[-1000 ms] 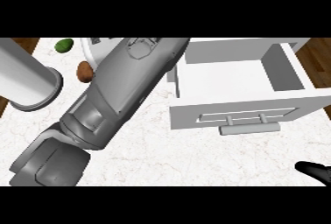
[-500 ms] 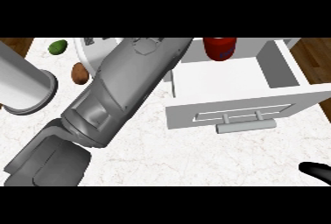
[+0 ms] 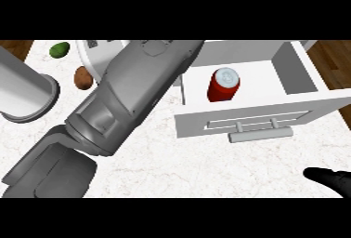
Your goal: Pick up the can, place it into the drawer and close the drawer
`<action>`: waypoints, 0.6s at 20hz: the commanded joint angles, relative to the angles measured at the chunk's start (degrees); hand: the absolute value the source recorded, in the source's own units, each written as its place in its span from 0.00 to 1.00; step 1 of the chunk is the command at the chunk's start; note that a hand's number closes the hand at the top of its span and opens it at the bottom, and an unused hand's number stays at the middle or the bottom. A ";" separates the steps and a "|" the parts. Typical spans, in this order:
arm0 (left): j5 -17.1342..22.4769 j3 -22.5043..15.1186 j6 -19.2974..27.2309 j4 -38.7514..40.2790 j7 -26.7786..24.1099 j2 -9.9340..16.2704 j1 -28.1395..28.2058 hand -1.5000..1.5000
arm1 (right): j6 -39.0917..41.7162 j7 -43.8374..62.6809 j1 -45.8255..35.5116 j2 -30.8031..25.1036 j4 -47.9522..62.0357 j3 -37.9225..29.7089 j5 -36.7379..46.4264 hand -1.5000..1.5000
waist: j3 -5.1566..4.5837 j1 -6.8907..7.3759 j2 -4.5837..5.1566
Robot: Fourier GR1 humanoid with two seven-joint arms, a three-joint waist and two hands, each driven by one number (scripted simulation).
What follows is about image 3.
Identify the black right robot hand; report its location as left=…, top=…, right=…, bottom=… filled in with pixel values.
left=302, top=166, right=351, bottom=199

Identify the white open drawer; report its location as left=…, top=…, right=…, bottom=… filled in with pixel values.
left=172, top=40, right=351, bottom=115

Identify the red can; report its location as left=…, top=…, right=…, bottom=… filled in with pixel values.
left=204, top=67, right=241, bottom=103

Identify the brown potato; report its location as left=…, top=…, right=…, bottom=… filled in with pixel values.
left=72, top=65, right=94, bottom=91

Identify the white rounded appliance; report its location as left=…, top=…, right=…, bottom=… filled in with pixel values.
left=75, top=40, right=131, bottom=85

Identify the green avocado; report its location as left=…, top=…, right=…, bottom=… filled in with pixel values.
left=48, top=42, right=70, bottom=59

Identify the grey cylindrical appliance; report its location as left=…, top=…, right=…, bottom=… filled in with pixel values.
left=0, top=46, right=61, bottom=124

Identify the white drawer front with handle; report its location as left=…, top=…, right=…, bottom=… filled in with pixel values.
left=172, top=96, right=351, bottom=144

